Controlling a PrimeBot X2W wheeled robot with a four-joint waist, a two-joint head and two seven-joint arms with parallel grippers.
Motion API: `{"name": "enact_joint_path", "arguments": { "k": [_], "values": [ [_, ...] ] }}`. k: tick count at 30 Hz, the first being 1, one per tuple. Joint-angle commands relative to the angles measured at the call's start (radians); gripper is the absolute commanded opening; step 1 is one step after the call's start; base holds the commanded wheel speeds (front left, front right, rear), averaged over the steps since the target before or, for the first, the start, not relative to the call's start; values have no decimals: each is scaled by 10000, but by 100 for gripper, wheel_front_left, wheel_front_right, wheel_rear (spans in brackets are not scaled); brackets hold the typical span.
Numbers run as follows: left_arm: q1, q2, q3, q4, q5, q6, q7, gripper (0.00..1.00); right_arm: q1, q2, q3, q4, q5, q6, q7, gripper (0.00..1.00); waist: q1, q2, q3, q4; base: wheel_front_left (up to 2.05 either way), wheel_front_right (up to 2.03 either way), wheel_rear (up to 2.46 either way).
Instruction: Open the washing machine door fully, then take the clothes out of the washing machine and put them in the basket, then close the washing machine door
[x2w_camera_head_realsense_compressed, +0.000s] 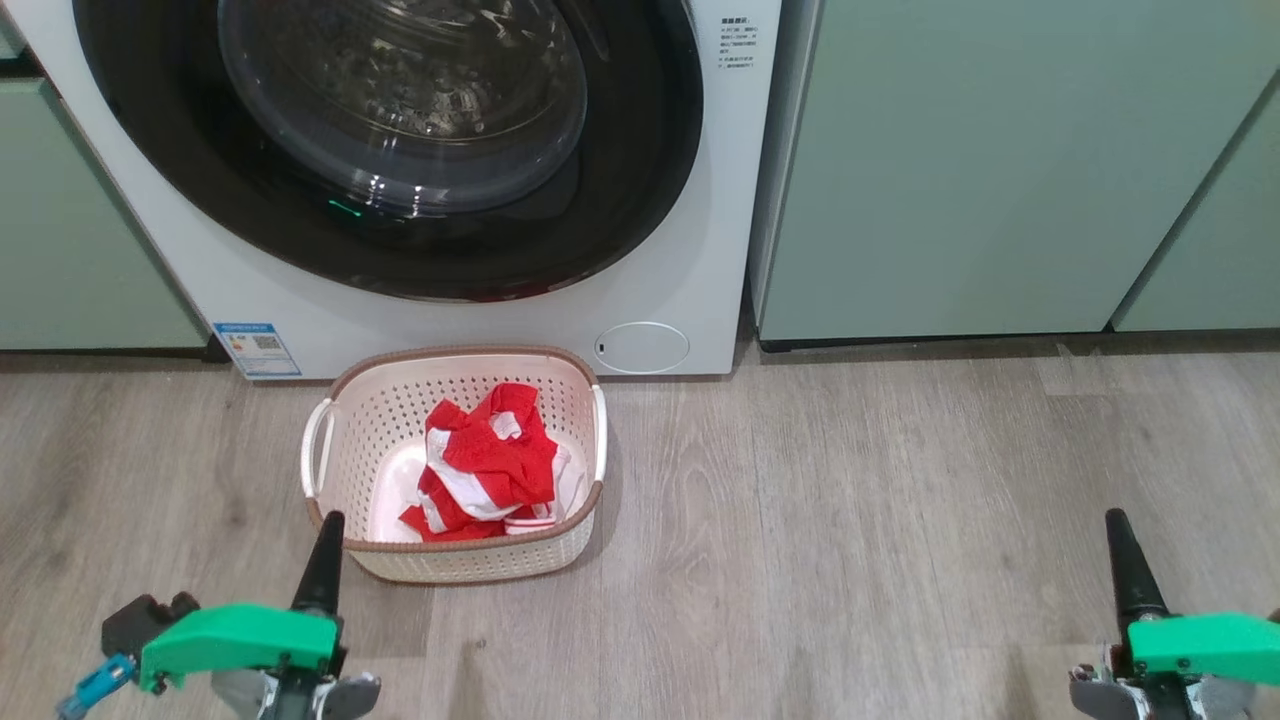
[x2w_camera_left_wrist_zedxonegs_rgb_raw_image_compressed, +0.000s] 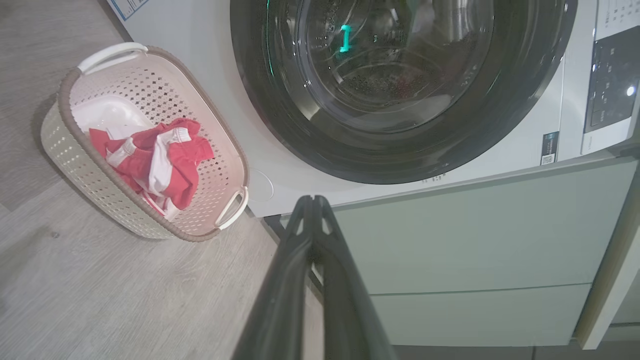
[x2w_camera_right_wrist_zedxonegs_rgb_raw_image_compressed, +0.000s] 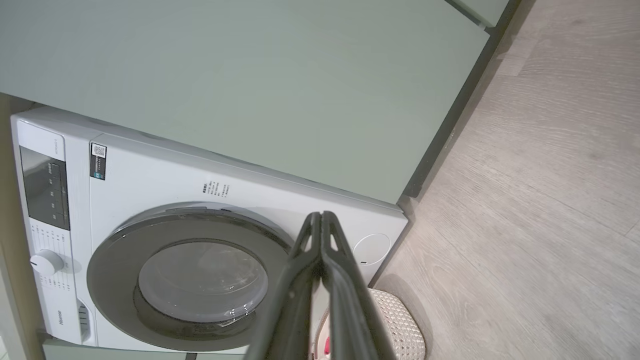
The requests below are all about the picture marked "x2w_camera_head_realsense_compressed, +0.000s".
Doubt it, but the red and white garment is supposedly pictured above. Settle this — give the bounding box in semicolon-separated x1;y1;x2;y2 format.
399;382;589;544

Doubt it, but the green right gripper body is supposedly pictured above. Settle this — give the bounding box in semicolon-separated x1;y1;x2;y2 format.
1127;611;1280;686

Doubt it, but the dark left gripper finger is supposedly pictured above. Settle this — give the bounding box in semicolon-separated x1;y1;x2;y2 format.
289;509;347;617

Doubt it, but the round white filter cover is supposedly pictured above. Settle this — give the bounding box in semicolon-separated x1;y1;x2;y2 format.
594;320;692;377

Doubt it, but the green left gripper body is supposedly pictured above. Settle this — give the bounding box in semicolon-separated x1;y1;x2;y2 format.
138;602;342;695

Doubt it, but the wide pale green cabinet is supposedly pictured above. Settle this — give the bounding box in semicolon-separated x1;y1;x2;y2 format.
749;0;1280;348

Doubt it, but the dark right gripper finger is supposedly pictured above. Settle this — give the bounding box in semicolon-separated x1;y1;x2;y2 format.
1104;507;1171;627

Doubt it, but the blue left cable connector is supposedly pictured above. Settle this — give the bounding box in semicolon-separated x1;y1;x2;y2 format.
56;652;138;720

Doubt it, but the white washing machine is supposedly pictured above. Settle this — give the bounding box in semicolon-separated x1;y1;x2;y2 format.
4;0;784;382

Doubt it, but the narrow pale green cabinet door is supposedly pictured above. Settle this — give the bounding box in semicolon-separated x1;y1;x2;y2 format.
1109;78;1280;334

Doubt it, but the blue energy label sticker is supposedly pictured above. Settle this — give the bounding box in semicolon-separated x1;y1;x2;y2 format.
211;320;304;380

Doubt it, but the cream perforated laundry basket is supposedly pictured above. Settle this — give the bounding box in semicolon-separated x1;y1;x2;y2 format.
299;344;610;585

